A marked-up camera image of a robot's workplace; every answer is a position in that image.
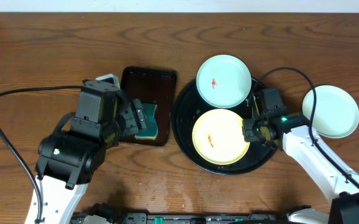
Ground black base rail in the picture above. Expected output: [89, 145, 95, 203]
[70, 202, 329, 224]

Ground light blue plate ketchup stain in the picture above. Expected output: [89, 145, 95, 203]
[196, 55, 252, 109]

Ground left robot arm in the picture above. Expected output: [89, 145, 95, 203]
[26, 78, 146, 223]

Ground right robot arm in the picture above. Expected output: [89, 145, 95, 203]
[243, 114, 359, 223]

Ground black round tray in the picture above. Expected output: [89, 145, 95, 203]
[171, 80, 277, 175]

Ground yellow plate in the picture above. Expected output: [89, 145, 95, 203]
[192, 109, 250, 165]

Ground green yellow sponge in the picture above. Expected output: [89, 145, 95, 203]
[135, 103, 159, 140]

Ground black rectangular water tray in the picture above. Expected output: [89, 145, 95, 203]
[120, 67, 177, 146]

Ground light blue front plate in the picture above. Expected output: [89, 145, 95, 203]
[312, 85, 359, 139]

